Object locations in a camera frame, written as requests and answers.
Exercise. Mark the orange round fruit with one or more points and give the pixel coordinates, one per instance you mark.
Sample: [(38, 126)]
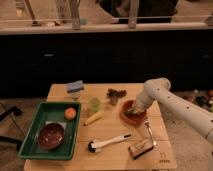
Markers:
[(70, 113)]

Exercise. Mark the white cloth in tray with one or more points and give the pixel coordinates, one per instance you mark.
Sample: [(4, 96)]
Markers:
[(56, 125)]

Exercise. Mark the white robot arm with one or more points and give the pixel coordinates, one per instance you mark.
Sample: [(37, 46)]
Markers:
[(159, 90)]

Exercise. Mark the dark grape bunch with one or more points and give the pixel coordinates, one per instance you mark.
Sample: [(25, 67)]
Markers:
[(114, 95)]

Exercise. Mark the green plastic tray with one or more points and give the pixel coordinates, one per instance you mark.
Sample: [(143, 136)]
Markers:
[(51, 111)]

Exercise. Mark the metal fork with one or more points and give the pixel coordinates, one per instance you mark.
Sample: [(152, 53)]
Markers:
[(146, 122)]

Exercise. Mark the yellow banana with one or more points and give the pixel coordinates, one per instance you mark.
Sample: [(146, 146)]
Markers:
[(93, 118)]

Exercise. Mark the green pepper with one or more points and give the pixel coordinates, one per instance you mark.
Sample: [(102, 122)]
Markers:
[(129, 113)]

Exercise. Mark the wooden block brush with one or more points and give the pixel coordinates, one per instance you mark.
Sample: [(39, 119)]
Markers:
[(138, 149)]

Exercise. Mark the orange bowl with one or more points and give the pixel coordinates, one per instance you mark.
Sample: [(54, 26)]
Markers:
[(131, 119)]

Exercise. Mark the dark red bowl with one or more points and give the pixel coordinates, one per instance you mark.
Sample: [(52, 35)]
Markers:
[(49, 139)]

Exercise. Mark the light green cup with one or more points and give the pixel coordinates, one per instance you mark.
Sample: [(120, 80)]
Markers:
[(94, 105)]

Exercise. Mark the blue sponge block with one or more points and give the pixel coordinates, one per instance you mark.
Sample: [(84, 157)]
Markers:
[(74, 86)]

